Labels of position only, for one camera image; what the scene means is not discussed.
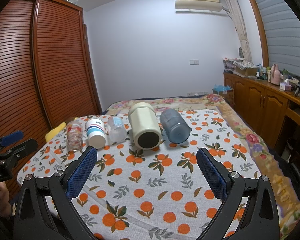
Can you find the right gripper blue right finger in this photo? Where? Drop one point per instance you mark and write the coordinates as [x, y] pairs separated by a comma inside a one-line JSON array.
[[227, 187]]

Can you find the yellow plush pillow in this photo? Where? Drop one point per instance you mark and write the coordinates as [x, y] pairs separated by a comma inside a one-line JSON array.
[[49, 136]]

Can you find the blue bag box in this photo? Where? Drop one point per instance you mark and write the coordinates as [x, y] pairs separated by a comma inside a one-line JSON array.
[[226, 92]]

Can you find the pink thermos jug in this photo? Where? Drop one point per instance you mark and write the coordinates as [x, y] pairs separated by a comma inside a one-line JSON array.
[[275, 75]]

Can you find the wall air conditioner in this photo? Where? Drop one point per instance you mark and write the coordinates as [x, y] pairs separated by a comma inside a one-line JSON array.
[[211, 5]]

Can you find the blue translucent plastic cup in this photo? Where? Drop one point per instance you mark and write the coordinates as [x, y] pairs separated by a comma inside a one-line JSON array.
[[175, 127]]

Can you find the clear plastic labelled cup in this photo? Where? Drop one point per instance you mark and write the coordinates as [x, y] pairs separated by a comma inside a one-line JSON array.
[[117, 130]]

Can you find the beige tied curtain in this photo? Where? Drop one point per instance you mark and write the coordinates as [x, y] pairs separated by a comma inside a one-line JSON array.
[[238, 21]]

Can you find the pink tissue box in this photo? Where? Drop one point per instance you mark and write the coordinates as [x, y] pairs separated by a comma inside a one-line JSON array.
[[285, 85]]

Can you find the striped white paper cup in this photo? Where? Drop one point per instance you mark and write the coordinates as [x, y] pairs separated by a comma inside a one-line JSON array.
[[96, 133]]

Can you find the cardboard box with cloths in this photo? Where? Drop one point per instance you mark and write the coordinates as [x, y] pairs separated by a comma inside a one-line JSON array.
[[245, 69]]

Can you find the printed clear glass tumbler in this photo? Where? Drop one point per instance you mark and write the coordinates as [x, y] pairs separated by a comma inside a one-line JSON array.
[[74, 133]]

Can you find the person's left hand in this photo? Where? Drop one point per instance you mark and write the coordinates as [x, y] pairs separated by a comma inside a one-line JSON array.
[[5, 207]]

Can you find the orange print white cloth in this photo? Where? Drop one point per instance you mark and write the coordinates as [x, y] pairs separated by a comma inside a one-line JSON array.
[[160, 193]]

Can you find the brown louvered wooden wardrobe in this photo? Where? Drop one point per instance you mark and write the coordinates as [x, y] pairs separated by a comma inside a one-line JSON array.
[[46, 74]]

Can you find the white wall switch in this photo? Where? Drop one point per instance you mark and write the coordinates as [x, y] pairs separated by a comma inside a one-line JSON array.
[[194, 62]]

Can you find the brown wooden sideboard cabinet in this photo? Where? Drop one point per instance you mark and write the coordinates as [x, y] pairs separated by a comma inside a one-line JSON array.
[[263, 106]]

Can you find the grey window blind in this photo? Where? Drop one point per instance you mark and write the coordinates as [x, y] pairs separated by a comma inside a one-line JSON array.
[[282, 30]]

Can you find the white wall socket strip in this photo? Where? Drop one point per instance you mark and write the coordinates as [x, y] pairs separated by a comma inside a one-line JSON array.
[[197, 93]]

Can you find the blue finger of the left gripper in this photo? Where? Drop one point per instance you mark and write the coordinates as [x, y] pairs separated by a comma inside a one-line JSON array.
[[11, 138], [24, 149]]

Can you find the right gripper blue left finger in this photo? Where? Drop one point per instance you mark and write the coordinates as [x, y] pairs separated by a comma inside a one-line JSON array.
[[67, 185]]

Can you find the floral bed blanket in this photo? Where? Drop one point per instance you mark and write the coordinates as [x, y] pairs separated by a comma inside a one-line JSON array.
[[285, 188]]

